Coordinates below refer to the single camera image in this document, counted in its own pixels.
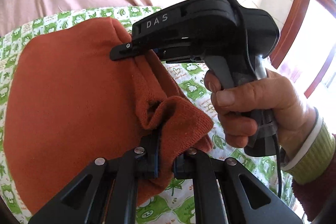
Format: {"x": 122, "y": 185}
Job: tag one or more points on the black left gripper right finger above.
{"x": 226, "y": 192}

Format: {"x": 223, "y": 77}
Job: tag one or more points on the green white patterned bedsheet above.
{"x": 175, "y": 204}

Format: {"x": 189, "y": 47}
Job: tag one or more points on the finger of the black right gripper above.
{"x": 127, "y": 50}

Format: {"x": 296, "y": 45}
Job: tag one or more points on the person's right hand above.
{"x": 295, "y": 118}

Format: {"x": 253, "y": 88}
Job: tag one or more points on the rust orange knit sweater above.
{"x": 69, "y": 104}

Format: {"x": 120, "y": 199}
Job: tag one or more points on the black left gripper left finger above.
{"x": 106, "y": 190}

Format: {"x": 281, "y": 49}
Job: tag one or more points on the wooden door frame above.
{"x": 306, "y": 49}

